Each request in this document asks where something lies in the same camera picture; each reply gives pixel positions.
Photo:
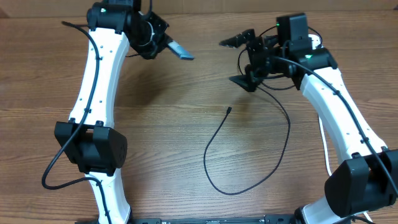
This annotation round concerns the blue screen smartphone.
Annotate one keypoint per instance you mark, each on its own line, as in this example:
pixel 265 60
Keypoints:
pixel 179 51

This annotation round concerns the brown cardboard backdrop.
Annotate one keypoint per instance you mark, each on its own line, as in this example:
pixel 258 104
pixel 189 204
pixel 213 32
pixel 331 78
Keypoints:
pixel 78 8

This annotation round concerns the white power strip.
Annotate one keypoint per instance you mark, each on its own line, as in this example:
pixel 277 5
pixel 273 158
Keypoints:
pixel 316 41

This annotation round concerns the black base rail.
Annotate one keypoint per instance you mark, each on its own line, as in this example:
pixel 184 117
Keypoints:
pixel 267 219

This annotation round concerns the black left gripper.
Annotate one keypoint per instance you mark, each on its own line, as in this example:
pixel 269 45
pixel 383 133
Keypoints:
pixel 150 53

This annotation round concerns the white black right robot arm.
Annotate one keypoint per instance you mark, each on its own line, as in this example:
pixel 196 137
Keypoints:
pixel 366 178

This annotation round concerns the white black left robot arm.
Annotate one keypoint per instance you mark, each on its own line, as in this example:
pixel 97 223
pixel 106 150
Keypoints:
pixel 89 138

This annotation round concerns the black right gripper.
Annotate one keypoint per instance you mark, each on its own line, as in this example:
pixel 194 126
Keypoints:
pixel 255 45

